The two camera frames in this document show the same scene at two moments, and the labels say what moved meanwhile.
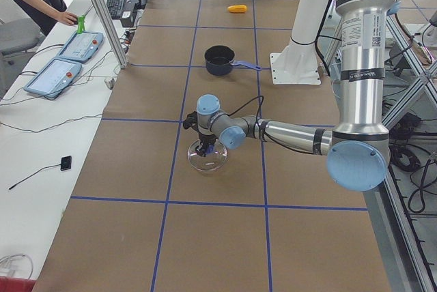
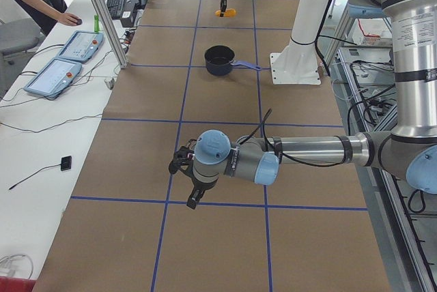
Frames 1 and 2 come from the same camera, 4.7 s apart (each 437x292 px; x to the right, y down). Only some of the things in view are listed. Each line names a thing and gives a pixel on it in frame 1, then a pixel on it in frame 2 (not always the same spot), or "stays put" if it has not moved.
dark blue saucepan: x=219 y=60 stays put
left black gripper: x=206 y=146 -> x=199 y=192
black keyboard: x=115 y=2 stays put
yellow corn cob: x=237 y=9 -> x=229 y=12
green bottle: x=80 y=26 -> x=96 y=23
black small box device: x=65 y=163 stays put
